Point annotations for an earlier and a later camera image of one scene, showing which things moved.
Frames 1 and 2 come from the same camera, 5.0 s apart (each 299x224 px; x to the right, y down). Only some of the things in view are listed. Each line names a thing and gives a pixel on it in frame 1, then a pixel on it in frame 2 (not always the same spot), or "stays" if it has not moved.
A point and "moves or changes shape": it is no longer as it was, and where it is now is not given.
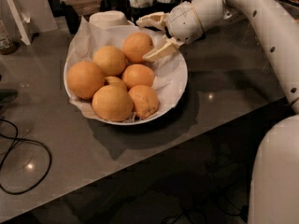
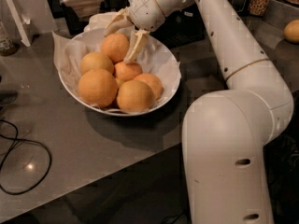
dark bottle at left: [7, 45] stays
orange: [136, 45] moves or changes shape
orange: [112, 103] to [135, 95]
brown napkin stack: [85, 3] stays
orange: [110, 60] to [96, 61]
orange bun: [145, 101] to [153, 83]
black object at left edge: [7, 95] stays
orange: [85, 78] to [98, 88]
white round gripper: [183, 22] to [142, 12]
